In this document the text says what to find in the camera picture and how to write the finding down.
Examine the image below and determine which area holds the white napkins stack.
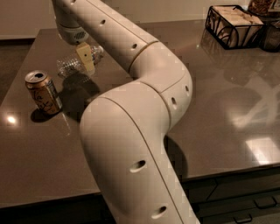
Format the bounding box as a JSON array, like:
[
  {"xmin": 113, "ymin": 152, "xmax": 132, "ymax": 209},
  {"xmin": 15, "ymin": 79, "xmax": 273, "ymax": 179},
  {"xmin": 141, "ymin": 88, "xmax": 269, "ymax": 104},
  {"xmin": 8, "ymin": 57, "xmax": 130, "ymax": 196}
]
[{"xmin": 213, "ymin": 5, "xmax": 263, "ymax": 48}]

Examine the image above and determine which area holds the lower right drawer handle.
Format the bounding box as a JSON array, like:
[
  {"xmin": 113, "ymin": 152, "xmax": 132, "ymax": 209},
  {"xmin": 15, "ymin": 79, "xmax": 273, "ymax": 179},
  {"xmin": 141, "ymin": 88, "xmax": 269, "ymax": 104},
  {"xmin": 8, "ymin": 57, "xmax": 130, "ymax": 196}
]
[{"xmin": 233, "ymin": 214, "xmax": 253, "ymax": 224}]

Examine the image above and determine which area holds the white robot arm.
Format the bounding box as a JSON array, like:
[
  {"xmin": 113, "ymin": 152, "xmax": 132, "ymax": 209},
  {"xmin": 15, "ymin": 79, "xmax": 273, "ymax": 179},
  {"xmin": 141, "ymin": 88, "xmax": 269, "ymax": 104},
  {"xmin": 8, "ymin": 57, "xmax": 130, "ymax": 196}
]
[{"xmin": 52, "ymin": 0, "xmax": 200, "ymax": 224}]

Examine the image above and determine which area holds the gold soda can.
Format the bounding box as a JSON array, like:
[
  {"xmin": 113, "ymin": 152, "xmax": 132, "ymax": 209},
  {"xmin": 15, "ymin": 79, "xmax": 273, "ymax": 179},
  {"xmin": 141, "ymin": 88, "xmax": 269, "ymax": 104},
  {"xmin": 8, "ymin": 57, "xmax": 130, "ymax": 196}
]
[{"xmin": 24, "ymin": 70, "xmax": 62, "ymax": 116}]

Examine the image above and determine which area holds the upper right drawer handle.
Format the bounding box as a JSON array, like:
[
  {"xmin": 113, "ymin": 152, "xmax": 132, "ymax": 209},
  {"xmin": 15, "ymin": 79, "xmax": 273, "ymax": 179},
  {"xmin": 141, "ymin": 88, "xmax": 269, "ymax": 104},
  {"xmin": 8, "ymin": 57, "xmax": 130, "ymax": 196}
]
[{"xmin": 254, "ymin": 196, "xmax": 278, "ymax": 210}]

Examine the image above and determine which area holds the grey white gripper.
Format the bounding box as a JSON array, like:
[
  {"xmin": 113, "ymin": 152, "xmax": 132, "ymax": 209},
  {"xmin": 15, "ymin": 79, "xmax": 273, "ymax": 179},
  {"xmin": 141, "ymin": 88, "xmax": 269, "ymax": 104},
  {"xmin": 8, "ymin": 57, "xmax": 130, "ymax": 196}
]
[{"xmin": 55, "ymin": 17, "xmax": 95, "ymax": 75}]

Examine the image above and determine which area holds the dark snack container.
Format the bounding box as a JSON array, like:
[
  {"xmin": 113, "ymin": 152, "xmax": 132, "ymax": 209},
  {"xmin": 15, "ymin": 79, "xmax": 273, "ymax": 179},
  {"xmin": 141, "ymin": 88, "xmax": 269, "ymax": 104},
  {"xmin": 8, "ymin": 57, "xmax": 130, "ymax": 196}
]
[{"xmin": 248, "ymin": 0, "xmax": 280, "ymax": 53}]

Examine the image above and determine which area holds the black wire napkin basket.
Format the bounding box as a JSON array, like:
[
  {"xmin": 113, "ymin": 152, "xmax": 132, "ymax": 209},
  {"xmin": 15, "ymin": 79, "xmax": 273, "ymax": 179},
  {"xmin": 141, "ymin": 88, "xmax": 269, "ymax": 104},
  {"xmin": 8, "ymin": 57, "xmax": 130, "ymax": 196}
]
[{"xmin": 206, "ymin": 5, "xmax": 263, "ymax": 49}]

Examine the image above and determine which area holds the drawer handle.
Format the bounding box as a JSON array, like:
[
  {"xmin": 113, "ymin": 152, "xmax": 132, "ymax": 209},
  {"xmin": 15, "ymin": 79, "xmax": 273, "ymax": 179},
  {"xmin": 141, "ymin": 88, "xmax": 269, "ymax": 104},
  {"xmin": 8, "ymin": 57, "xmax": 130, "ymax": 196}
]
[
  {"xmin": 233, "ymin": 214, "xmax": 253, "ymax": 224},
  {"xmin": 254, "ymin": 196, "xmax": 278, "ymax": 210}
]

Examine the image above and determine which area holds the clear plastic water bottle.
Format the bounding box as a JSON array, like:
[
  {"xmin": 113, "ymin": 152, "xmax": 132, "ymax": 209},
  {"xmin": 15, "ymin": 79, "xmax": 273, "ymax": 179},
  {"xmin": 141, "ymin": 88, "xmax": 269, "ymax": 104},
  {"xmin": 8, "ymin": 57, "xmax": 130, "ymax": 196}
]
[{"xmin": 57, "ymin": 45, "xmax": 104, "ymax": 78}]

